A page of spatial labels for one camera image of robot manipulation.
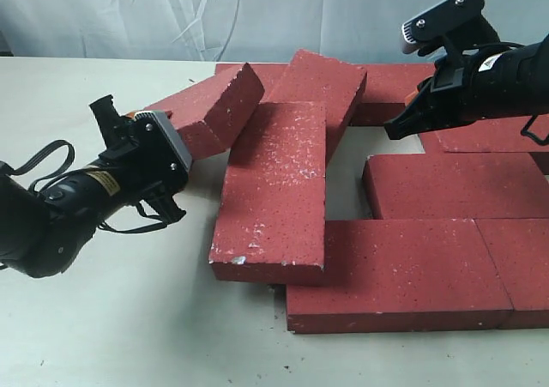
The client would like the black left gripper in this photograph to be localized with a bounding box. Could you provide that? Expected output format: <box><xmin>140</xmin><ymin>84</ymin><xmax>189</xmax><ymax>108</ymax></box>
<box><xmin>88</xmin><ymin>95</ymin><xmax>186</xmax><ymax>224</ymax></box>

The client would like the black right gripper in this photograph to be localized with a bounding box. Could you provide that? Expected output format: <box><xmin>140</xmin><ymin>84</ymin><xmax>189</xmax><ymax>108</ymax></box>
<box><xmin>383</xmin><ymin>56</ymin><xmax>480</xmax><ymax>140</ymax></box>

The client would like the red brick with chipped corner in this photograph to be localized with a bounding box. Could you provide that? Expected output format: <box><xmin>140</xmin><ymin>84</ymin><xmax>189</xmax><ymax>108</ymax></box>
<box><xmin>208</xmin><ymin>102</ymin><xmax>326</xmax><ymax>286</ymax></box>

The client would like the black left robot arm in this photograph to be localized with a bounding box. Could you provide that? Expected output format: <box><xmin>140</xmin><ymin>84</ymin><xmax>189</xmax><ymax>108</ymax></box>
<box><xmin>1</xmin><ymin>95</ymin><xmax>193</xmax><ymax>278</ymax></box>

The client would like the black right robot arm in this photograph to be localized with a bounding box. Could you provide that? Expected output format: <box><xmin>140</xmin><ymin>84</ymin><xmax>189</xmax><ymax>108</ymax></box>
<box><xmin>383</xmin><ymin>39</ymin><xmax>548</xmax><ymax>146</ymax></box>

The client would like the red brick third row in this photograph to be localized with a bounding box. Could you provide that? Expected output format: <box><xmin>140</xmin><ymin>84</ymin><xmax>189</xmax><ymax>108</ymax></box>
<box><xmin>362</xmin><ymin>153</ymin><xmax>548</xmax><ymax>219</ymax></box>

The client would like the red brick second row right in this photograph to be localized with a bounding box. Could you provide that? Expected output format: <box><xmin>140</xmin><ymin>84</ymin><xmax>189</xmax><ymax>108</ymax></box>
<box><xmin>419</xmin><ymin>117</ymin><xmax>548</xmax><ymax>175</ymax></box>

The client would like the light blue backdrop cloth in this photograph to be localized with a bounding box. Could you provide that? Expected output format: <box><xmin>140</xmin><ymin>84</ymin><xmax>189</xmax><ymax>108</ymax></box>
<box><xmin>1</xmin><ymin>0</ymin><xmax>548</xmax><ymax>63</ymax></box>

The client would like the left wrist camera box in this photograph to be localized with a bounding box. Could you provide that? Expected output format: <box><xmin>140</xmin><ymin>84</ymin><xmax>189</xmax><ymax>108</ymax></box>
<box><xmin>134</xmin><ymin>110</ymin><xmax>193</xmax><ymax>190</ymax></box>

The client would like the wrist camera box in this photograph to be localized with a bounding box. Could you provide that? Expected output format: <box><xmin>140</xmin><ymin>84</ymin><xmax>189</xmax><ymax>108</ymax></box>
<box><xmin>134</xmin><ymin>110</ymin><xmax>193</xmax><ymax>190</ymax></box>
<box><xmin>401</xmin><ymin>0</ymin><xmax>500</xmax><ymax>57</ymax></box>

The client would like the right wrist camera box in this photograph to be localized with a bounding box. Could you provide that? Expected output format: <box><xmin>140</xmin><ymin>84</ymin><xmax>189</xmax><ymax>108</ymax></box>
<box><xmin>401</xmin><ymin>0</ymin><xmax>500</xmax><ymax>57</ymax></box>

